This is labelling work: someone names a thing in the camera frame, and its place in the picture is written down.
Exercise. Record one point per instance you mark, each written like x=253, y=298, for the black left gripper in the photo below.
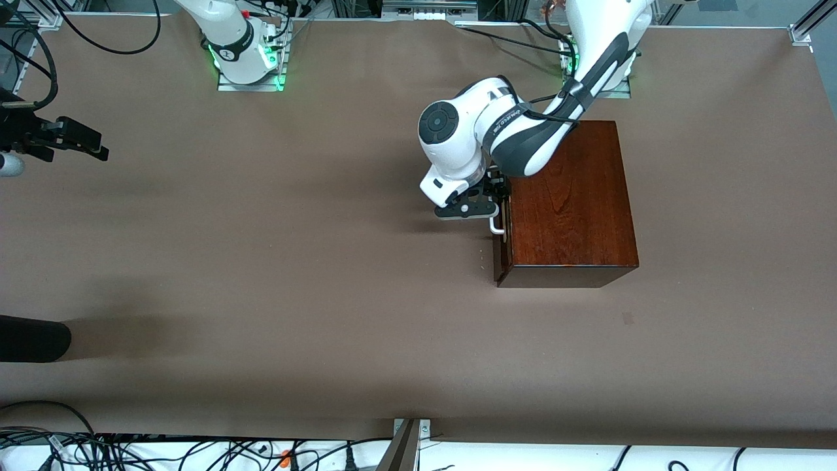
x=495, y=186

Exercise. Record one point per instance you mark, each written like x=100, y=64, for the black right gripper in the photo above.
x=19, y=133

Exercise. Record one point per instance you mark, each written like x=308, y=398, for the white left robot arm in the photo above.
x=458, y=140

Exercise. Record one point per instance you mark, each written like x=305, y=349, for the dark brown wooden cabinet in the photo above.
x=575, y=222

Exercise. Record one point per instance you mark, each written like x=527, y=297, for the copper coloured object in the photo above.
x=550, y=6

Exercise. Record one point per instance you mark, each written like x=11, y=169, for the grey power strip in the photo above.
x=428, y=14

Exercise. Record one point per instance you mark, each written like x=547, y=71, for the black rounded cylinder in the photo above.
x=33, y=340

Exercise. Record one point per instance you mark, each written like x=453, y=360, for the orange connector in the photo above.
x=286, y=458

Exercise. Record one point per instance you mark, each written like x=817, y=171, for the aluminium frame rail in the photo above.
x=801, y=33
x=49, y=19

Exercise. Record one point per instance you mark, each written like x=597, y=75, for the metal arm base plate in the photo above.
x=252, y=86
x=621, y=91

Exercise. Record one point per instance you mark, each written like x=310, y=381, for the aluminium camera mount post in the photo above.
x=402, y=451

